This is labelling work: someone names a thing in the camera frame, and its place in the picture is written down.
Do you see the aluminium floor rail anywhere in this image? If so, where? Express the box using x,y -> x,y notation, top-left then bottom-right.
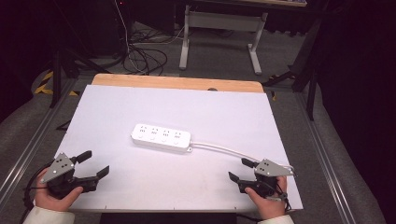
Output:
293,92 -> 358,224
0,77 -> 78,203

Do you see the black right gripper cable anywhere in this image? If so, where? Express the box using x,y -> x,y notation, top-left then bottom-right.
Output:
274,182 -> 292,215

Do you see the white table cover sheet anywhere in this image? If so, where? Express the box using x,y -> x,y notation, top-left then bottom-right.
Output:
54,84 -> 304,213

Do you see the white power strip cable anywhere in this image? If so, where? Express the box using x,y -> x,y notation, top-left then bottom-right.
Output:
190,141 -> 295,175

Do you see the black floor cable bundle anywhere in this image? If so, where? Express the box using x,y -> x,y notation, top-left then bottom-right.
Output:
122,29 -> 169,77

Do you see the person's left hand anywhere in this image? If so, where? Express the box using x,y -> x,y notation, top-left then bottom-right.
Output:
34,176 -> 84,213

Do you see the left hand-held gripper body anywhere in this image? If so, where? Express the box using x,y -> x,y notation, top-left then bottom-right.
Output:
40,152 -> 100,199

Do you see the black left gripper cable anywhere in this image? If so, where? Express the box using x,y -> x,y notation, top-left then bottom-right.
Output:
19,160 -> 55,224

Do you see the person's right hand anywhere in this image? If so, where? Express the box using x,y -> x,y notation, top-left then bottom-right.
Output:
244,175 -> 289,220

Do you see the wooden table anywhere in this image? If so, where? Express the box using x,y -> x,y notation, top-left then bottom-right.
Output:
91,73 -> 265,94

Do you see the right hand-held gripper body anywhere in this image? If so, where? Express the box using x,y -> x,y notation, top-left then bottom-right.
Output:
237,158 -> 295,198

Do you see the black equipment case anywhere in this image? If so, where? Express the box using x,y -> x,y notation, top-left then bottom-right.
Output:
62,0 -> 134,59

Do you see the black metal stand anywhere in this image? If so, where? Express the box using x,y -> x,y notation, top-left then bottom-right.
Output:
262,18 -> 323,121
49,49 -> 110,109

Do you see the white floor cable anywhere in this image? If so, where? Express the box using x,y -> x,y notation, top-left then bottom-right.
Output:
113,0 -> 148,75

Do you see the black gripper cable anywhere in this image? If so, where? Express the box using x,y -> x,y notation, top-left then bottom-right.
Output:
19,160 -> 55,224
274,182 -> 292,215

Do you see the white power strip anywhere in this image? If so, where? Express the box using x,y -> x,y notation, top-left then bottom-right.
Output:
130,123 -> 193,154

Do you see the white frame desk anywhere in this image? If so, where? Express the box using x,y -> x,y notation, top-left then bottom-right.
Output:
178,0 -> 308,76

